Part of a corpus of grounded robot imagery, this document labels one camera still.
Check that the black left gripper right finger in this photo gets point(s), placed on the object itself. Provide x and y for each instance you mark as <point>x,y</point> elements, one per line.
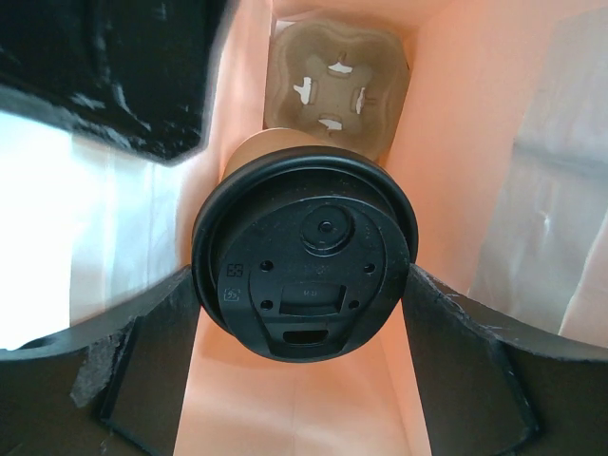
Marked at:
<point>492,385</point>

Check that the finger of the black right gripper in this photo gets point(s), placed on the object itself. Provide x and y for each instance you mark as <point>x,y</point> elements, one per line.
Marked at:
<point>138,75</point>

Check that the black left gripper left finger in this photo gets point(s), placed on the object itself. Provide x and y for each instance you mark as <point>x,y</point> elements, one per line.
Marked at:
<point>111,385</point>

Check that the brown paper coffee cup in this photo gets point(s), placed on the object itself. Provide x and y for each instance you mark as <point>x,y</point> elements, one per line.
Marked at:
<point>265,142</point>

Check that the black plastic cup lid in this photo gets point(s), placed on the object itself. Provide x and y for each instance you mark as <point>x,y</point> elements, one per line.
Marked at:
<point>302,254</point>

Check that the brown pulp cup carrier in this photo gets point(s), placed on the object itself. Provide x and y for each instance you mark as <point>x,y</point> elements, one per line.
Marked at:
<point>342,84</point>

